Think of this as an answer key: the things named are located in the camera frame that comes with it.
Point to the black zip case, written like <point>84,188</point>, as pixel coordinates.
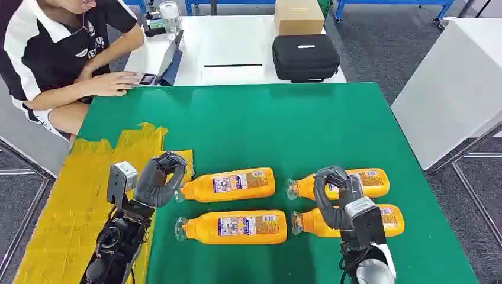
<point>306,58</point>

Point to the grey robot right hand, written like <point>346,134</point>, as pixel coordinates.
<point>333,215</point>

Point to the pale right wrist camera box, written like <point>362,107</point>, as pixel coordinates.
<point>364,223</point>

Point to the white desk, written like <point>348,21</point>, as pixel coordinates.
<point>231,43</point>

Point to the green crate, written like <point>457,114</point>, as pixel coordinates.
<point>325,6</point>

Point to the cardboard box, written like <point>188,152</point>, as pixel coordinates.
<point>298,17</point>

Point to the short blue metal rack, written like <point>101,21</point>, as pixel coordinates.
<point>231,2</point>

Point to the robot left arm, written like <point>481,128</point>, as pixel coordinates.
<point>117,243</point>

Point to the dark phone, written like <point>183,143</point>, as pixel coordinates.
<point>148,79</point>

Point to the long blue metal rack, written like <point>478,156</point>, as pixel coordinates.
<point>392,2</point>

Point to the small black object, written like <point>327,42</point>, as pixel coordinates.
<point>155,32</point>

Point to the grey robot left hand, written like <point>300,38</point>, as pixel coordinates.
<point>157,192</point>

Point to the person's right hand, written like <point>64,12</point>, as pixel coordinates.
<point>113,83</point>

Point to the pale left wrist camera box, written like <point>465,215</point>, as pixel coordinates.
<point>119,180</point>

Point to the orange drink bottle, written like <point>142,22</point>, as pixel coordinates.
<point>235,227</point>
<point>231,184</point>
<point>374,182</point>
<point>392,221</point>

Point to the person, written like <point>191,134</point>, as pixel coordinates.
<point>43,51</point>

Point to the thin black strip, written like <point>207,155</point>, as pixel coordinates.
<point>233,65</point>

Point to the white side table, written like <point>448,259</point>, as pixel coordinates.
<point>451,90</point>

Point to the green table mat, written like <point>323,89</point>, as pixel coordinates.
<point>274,129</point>

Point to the clear plastic jar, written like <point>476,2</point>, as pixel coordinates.
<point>170,17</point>

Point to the dark laptop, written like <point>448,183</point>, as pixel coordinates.
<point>169,58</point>

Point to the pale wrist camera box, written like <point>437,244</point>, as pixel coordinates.
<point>119,180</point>
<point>364,223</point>

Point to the yellow sheet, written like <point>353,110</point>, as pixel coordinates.
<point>78,204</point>

